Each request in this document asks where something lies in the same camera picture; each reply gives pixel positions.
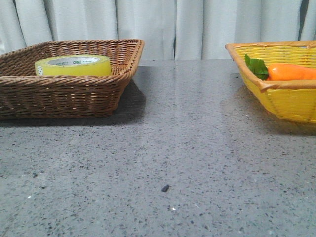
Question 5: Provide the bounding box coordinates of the yellow tape roll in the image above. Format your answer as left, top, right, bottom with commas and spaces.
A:
34, 54, 112, 76

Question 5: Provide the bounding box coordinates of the small black debris chip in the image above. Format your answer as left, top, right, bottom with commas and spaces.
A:
161, 184, 170, 192

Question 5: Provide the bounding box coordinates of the white curtain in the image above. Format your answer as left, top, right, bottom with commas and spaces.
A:
0, 0, 316, 60

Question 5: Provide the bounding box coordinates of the orange toy carrot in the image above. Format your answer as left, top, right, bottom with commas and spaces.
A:
244, 54, 316, 81

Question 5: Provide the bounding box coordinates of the brown wicker basket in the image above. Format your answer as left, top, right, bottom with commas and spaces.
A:
0, 39, 144, 120

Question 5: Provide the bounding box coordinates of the yellow wicker basket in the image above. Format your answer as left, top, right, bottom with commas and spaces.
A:
225, 41, 316, 123

